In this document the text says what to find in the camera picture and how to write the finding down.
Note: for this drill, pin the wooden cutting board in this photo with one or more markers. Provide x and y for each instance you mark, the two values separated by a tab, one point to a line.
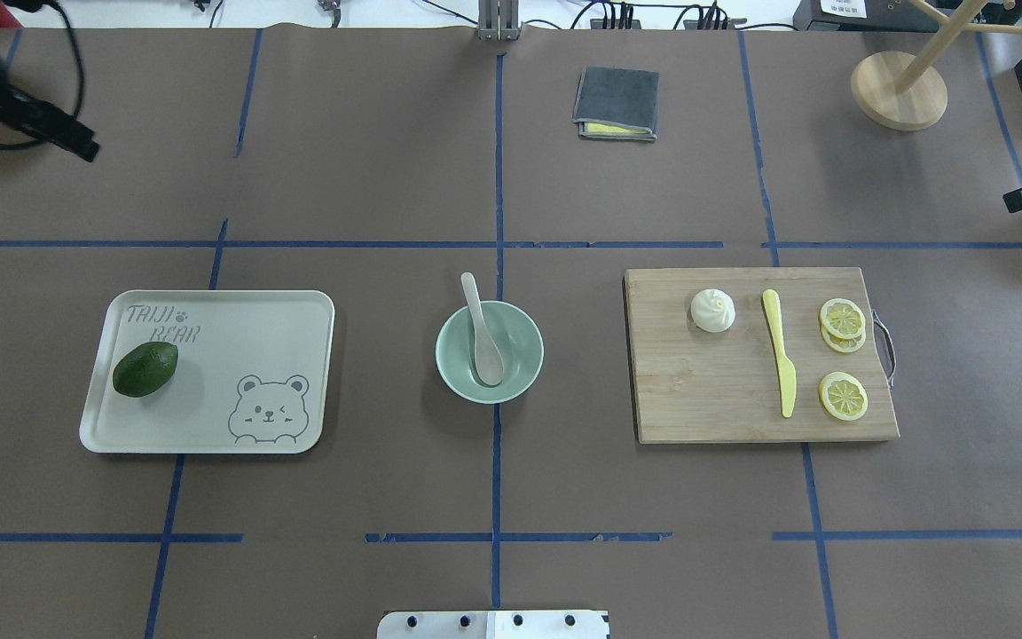
695	386

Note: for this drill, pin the wooden mug tree stand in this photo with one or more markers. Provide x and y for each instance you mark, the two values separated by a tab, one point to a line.
902	91

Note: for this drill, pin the grey folded cloth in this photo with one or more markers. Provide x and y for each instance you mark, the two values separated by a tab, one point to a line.
617	104

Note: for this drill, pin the upper lemon slice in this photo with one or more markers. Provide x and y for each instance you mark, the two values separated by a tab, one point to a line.
843	319

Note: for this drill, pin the white bear serving tray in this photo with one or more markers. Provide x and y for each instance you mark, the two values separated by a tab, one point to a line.
251	377

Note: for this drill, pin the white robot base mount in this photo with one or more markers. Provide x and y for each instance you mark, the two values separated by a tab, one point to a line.
495	624

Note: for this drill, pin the lower lemon slice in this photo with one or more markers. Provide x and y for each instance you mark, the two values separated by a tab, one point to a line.
843	396

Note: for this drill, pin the yellow plastic knife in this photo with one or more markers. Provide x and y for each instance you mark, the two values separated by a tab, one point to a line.
787	374

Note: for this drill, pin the white ceramic spoon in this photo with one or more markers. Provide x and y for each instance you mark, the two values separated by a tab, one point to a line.
485	352

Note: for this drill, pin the mint green bowl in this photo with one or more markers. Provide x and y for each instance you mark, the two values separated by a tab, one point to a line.
519	342

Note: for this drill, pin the white steamed bun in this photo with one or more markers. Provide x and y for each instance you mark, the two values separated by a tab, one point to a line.
712	310

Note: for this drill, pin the green avocado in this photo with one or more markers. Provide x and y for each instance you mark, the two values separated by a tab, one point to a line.
145	370

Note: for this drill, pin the lemon slice under stack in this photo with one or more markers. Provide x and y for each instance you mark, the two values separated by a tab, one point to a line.
843	345

